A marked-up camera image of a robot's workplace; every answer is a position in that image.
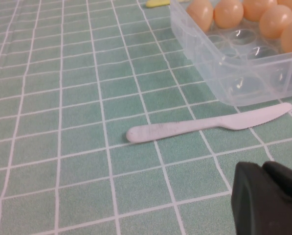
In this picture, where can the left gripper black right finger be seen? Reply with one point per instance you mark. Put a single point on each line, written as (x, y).
(286, 181)

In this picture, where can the clear plastic egg box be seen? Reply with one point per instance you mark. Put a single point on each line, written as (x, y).
(209, 61)

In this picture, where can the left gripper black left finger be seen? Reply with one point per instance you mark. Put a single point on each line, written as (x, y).
(253, 208)

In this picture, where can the yellow plastic knife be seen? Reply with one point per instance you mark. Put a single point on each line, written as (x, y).
(158, 3)

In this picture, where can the pale pink plastic knife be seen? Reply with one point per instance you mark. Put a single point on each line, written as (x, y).
(185, 127)

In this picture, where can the green checked tablecloth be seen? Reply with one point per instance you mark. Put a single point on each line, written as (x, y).
(62, 122)

